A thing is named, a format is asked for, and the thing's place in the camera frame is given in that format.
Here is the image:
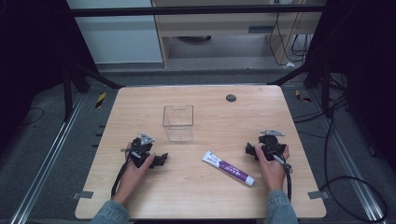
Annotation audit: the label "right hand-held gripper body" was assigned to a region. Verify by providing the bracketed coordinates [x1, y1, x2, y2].
[258, 129, 288, 161]

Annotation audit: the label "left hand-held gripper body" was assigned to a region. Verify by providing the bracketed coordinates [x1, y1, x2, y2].
[120, 133, 157, 169]

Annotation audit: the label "white purple toothpaste tube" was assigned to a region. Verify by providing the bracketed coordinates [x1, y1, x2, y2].
[201, 150, 256, 187]

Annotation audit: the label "clear plastic container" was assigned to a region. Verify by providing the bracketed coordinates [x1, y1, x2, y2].
[162, 104, 195, 143]

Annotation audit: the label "person's left hand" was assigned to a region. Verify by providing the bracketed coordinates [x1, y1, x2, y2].
[112, 142, 156, 204]

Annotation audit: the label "person's right hand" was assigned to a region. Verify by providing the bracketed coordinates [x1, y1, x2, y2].
[254, 145, 290, 191]

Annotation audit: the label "yellow black tape strip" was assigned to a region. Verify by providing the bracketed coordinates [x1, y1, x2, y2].
[94, 91, 107, 109]
[294, 89, 312, 105]

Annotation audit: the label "black stand leg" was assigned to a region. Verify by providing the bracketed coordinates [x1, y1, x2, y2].
[61, 63, 124, 123]
[266, 58, 332, 119]

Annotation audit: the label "white cabinet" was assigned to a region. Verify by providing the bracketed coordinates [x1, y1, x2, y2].
[66, 0, 163, 65]

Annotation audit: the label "black curtain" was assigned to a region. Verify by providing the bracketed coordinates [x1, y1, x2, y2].
[0, 0, 98, 150]
[305, 0, 396, 174]

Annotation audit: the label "light wooden desk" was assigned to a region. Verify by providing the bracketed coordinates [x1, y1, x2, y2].
[151, 0, 327, 68]

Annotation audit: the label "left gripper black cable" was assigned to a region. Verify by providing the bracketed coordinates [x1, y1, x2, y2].
[110, 158, 133, 199]

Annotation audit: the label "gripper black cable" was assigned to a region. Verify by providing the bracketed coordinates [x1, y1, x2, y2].
[110, 158, 133, 199]
[271, 151, 294, 203]

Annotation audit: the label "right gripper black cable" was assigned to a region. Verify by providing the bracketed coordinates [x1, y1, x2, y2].
[271, 151, 294, 203]

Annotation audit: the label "black looped floor cable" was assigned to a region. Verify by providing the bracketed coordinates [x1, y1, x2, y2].
[318, 92, 389, 224]

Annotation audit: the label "grey table bracket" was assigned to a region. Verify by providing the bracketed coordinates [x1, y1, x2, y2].
[306, 189, 330, 201]
[71, 189, 94, 201]

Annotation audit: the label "metal floor rail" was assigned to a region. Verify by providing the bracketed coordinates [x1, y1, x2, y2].
[307, 89, 387, 224]
[9, 92, 86, 224]

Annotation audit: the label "black cables under desk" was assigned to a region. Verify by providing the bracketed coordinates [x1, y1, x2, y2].
[268, 11, 314, 67]

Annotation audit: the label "thin black floor cable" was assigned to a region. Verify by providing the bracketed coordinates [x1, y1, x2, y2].
[19, 106, 46, 127]

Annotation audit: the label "black frame crossbar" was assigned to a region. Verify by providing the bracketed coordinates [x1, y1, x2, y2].
[69, 5, 327, 18]

